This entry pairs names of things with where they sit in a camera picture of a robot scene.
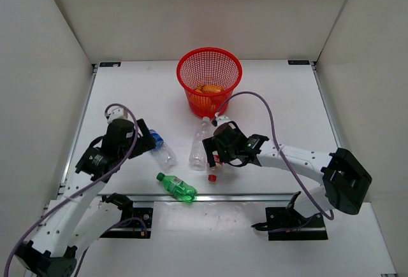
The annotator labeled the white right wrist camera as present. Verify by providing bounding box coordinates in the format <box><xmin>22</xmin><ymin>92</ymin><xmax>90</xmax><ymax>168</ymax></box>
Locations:
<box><xmin>211</xmin><ymin>115</ymin><xmax>231</xmax><ymax>127</ymax></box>

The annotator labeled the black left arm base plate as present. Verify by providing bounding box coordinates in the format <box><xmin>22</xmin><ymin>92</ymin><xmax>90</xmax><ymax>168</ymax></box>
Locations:
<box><xmin>100</xmin><ymin>202</ymin><xmax>155</xmax><ymax>240</ymax></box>

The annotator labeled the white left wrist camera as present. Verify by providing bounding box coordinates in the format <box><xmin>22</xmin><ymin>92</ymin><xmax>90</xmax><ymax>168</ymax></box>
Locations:
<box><xmin>105</xmin><ymin>106</ymin><xmax>128</xmax><ymax>124</ymax></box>

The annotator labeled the black label left table corner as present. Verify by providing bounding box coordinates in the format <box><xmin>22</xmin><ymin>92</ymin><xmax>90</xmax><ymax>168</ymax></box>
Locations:
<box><xmin>99</xmin><ymin>62</ymin><xmax>121</xmax><ymax>67</ymax></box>

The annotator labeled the crushed orange plastic bottle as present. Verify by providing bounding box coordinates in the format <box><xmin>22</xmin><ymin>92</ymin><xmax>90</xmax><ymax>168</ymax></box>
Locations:
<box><xmin>192</xmin><ymin>95</ymin><xmax>222</xmax><ymax>112</ymax></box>

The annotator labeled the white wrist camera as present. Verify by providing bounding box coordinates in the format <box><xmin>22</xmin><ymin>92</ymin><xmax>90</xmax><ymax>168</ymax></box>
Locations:
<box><xmin>105</xmin><ymin>106</ymin><xmax>128</xmax><ymax>124</ymax></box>
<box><xmin>211</xmin><ymin>115</ymin><xmax>231</xmax><ymax>127</ymax></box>

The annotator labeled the orange juice bottle yellow cap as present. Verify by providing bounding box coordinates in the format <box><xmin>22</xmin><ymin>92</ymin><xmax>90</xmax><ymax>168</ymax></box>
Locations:
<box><xmin>195</xmin><ymin>84</ymin><xmax>224</xmax><ymax>94</ymax></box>

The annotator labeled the red mesh plastic bin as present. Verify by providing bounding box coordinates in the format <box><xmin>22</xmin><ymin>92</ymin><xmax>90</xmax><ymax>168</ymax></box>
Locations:
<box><xmin>176</xmin><ymin>47</ymin><xmax>242</xmax><ymax>118</ymax></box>

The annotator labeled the black label right table corner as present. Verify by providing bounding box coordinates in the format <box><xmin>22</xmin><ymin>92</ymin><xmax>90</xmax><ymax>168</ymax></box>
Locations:
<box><xmin>288</xmin><ymin>60</ymin><xmax>310</xmax><ymax>66</ymax></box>

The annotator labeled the clear bottle red label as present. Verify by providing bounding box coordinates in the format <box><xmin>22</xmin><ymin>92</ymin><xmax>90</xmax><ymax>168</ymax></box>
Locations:
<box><xmin>208</xmin><ymin>153</ymin><xmax>224</xmax><ymax>184</ymax></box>

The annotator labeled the clear unlabelled plastic bottle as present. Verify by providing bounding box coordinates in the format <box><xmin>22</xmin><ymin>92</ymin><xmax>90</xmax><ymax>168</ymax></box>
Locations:
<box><xmin>189</xmin><ymin>117</ymin><xmax>211</xmax><ymax>171</ymax></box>

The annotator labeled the black label table corner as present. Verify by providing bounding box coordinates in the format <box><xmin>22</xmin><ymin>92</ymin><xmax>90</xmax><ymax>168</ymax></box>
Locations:
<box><xmin>288</xmin><ymin>60</ymin><xmax>310</xmax><ymax>66</ymax></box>
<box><xmin>99</xmin><ymin>62</ymin><xmax>121</xmax><ymax>67</ymax></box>

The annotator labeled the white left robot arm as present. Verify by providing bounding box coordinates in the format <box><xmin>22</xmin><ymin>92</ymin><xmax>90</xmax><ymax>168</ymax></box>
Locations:
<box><xmin>15</xmin><ymin>119</ymin><xmax>156</xmax><ymax>276</ymax></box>

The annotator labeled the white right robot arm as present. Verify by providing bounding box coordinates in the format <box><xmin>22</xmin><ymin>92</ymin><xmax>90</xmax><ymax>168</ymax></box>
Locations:
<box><xmin>203</xmin><ymin>121</ymin><xmax>372</xmax><ymax>226</ymax></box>

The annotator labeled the green plastic bottle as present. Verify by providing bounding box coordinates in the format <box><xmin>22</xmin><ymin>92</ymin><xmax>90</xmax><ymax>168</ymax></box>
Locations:
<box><xmin>156</xmin><ymin>173</ymin><xmax>198</xmax><ymax>203</ymax></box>

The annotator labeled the clear bottle blue label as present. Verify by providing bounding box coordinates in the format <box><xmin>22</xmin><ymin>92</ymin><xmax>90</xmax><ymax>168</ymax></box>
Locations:
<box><xmin>149</xmin><ymin>129</ymin><xmax>177</xmax><ymax>171</ymax></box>

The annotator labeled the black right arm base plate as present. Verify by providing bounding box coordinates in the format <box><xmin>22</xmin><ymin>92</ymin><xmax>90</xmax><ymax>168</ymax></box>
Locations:
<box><xmin>251</xmin><ymin>192</ymin><xmax>328</xmax><ymax>241</ymax></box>

